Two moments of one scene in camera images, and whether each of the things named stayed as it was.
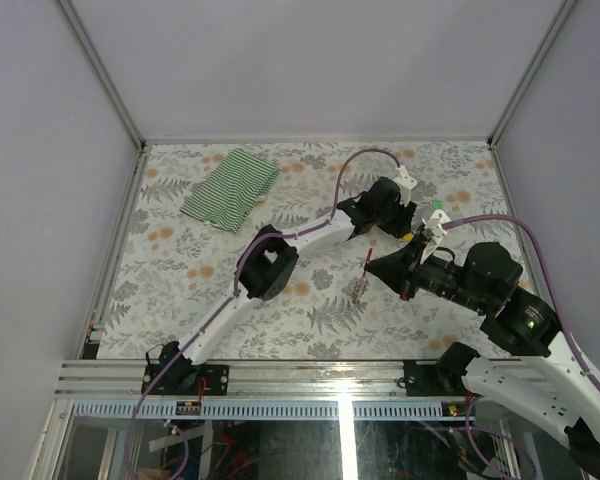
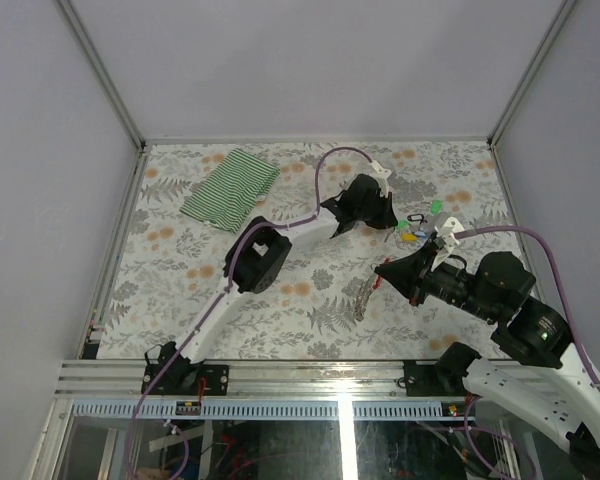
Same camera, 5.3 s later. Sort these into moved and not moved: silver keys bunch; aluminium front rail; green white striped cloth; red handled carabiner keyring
Moved: red handled carabiner keyring; silver keys bunch
Not moved: green white striped cloth; aluminium front rail
